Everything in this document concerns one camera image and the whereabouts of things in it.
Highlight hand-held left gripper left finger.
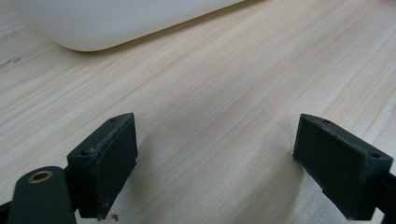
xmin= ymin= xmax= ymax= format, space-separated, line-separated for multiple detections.
xmin=66 ymin=112 xmax=139 ymax=221

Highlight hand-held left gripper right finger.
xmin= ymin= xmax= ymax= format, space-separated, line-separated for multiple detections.
xmin=291 ymin=113 xmax=394 ymax=221

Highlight white tray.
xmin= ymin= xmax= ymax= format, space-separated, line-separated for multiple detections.
xmin=13 ymin=0 xmax=247 ymax=52

